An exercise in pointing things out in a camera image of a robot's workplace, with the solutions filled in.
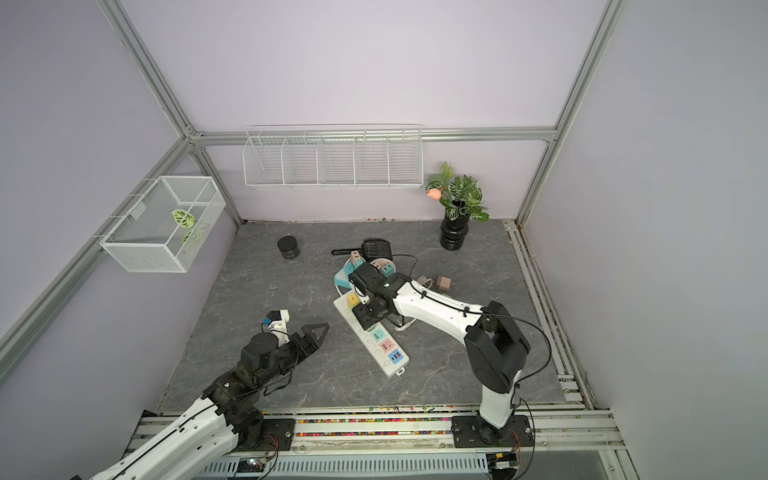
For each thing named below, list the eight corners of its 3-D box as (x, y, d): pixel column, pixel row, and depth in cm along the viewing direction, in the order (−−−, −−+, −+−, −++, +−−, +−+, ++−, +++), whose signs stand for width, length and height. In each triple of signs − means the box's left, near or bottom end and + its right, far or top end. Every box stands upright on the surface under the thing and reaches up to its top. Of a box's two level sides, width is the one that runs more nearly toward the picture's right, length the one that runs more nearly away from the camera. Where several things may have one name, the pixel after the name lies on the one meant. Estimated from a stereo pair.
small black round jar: (279, 258, 113) (275, 249, 109) (284, 244, 118) (280, 234, 113) (298, 258, 113) (294, 249, 109) (302, 243, 118) (298, 234, 113)
